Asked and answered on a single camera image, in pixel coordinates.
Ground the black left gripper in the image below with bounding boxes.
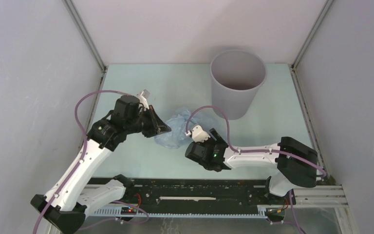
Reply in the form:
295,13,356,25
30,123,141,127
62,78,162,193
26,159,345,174
126,105,171,138

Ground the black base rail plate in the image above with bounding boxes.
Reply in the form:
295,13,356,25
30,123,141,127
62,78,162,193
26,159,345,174
104,175,296,215

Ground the corner aluminium post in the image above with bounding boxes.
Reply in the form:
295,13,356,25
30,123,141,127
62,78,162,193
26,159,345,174
291,0,336,70
62,0,107,73

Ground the left corner aluminium post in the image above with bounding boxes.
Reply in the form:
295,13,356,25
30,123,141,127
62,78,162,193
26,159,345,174
62,0,107,73

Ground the grey plastic trash bin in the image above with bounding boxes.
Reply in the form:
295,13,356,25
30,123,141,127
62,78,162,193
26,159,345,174
210,49,267,120

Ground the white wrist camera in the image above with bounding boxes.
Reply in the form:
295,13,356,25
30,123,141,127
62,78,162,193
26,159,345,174
136,89,150,110
191,125,210,143

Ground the right corner aluminium post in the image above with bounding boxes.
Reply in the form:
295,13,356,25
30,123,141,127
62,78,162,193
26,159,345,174
291,0,336,70

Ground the white slotted cable duct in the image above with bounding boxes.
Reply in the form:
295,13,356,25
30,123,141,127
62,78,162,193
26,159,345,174
104,206,286,220

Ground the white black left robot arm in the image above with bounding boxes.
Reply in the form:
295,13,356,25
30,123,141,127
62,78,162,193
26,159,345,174
31,90,171,234

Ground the light blue plastic trash bag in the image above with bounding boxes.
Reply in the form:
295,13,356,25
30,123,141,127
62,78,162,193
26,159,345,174
154,107,220,149

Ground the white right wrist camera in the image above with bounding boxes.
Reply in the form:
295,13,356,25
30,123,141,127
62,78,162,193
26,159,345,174
191,125,210,143

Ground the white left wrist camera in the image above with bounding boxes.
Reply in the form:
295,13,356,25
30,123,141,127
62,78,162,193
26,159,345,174
136,89,150,110

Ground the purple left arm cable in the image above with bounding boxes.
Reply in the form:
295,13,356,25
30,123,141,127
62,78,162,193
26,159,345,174
32,90,133,234

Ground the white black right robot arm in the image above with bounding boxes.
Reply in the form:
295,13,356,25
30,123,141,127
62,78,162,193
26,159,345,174
185,125,319,204

